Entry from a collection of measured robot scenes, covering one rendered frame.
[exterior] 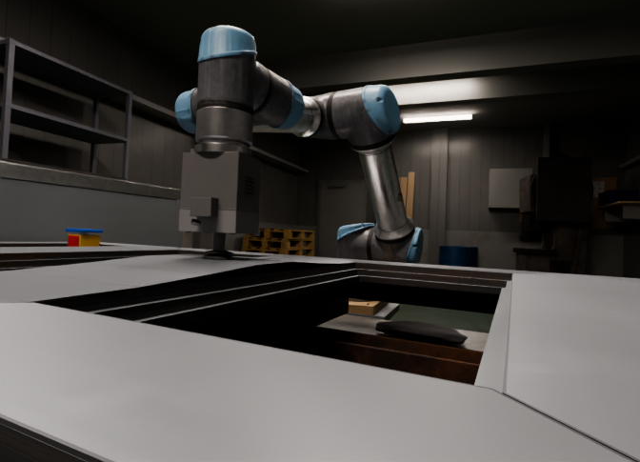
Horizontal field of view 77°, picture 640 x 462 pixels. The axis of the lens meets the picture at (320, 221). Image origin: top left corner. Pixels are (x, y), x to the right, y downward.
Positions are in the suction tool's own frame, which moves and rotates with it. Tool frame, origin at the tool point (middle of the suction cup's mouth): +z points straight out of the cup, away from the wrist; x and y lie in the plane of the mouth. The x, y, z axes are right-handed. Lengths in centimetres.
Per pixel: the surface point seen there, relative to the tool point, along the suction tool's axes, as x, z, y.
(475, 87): 521, -209, 57
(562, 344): -24.8, -0.2, 34.8
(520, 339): -24.7, -0.2, 33.0
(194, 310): -16.5, 2.1, 8.1
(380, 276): 25.0, 2.2, 17.8
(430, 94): 524, -204, -1
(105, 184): 52, -18, -75
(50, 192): 36, -14, -77
